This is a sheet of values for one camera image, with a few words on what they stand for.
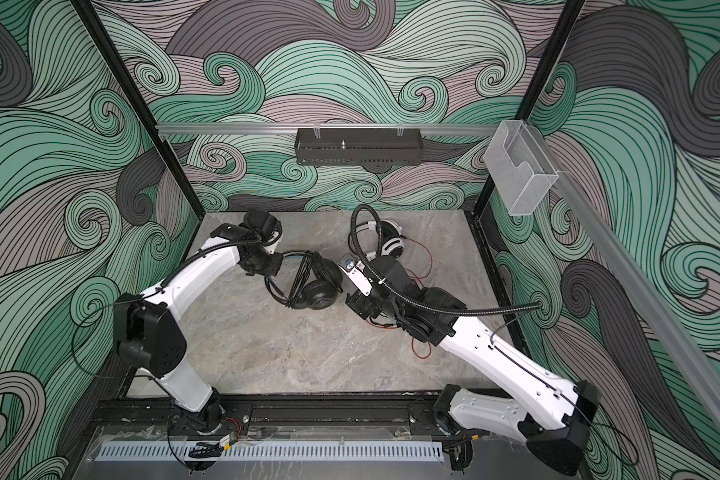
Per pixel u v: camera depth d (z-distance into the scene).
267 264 0.75
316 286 0.78
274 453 0.76
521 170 0.83
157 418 0.74
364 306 0.60
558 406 0.38
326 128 0.93
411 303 0.45
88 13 0.71
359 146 0.95
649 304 0.51
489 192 1.14
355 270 0.57
